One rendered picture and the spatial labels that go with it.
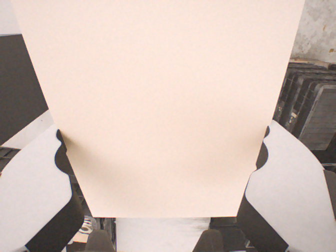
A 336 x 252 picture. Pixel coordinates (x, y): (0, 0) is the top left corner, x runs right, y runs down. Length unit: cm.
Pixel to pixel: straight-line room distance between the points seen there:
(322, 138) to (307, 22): 72
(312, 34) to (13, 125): 154
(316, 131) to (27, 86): 117
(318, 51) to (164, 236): 150
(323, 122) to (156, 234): 102
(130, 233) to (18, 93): 85
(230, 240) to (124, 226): 133
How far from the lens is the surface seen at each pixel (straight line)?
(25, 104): 56
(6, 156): 83
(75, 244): 96
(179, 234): 109
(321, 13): 151
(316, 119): 107
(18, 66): 56
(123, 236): 115
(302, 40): 147
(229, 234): 217
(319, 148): 120
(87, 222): 73
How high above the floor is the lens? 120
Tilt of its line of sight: 59 degrees down
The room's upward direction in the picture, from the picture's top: 179 degrees counter-clockwise
